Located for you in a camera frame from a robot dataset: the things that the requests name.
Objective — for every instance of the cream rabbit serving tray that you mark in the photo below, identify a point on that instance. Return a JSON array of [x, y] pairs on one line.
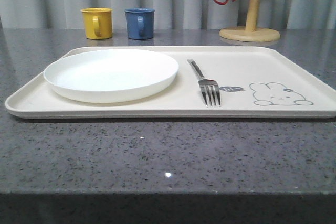
[[255, 82]]

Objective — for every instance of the blue enamel mug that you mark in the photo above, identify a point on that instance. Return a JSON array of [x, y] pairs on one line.
[[140, 23]]

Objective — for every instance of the grey pleated curtain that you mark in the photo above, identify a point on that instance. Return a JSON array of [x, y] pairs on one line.
[[172, 14]]

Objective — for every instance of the yellow enamel mug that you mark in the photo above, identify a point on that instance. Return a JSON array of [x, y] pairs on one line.
[[97, 22]]

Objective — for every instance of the white round plate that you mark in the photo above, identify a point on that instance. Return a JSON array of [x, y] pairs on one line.
[[111, 76]]

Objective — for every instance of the wooden mug tree stand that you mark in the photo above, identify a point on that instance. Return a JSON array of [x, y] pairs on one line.
[[250, 32]]

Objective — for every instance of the silver metal fork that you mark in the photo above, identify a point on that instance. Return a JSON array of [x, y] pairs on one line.
[[209, 88]]

